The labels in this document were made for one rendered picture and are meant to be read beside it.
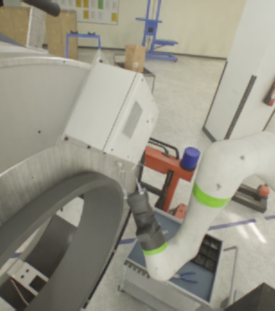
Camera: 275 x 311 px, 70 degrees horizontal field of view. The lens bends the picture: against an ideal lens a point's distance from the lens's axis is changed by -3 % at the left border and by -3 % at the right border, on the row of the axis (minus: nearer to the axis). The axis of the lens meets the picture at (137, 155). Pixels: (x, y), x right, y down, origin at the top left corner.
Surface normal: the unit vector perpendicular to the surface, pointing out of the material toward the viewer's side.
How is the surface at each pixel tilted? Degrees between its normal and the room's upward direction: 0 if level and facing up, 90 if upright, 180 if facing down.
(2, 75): 90
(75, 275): 21
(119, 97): 47
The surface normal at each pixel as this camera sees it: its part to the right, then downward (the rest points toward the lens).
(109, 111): -0.26, -0.14
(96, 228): -0.35, 0.11
